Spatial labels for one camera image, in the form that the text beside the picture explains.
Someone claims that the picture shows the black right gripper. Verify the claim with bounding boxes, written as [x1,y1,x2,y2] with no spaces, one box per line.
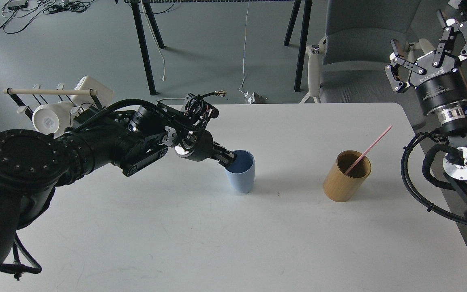
[385,9,467,115]

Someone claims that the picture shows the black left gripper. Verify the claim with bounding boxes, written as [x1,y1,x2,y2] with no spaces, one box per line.
[175,130,237,167]

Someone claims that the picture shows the blue cup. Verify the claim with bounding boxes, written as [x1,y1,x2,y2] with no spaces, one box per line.
[225,150,255,193]

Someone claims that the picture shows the pink chopstick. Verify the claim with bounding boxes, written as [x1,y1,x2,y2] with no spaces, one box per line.
[344,125,393,175]

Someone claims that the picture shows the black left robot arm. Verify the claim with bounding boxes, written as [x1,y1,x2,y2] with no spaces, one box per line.
[0,93,238,279]

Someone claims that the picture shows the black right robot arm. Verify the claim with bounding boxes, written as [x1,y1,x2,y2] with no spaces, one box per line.
[385,11,467,226]

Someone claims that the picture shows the bamboo cup holder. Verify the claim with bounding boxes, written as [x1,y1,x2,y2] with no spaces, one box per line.
[323,151,371,202]

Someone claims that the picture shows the grey office chair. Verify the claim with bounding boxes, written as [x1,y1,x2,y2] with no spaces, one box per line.
[300,0,437,104]

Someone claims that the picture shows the white mug on rack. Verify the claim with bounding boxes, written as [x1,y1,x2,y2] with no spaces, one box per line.
[32,101,74,137]

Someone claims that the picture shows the black table legs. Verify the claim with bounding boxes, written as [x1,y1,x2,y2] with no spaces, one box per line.
[125,0,313,95]

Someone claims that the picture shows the white cable on floor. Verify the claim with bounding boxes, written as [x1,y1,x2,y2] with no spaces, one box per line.
[238,2,263,105]

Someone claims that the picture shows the black wire cup rack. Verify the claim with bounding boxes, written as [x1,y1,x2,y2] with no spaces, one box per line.
[2,87,102,121]

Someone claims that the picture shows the black cables on floor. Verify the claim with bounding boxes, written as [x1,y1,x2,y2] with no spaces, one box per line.
[0,0,92,47]

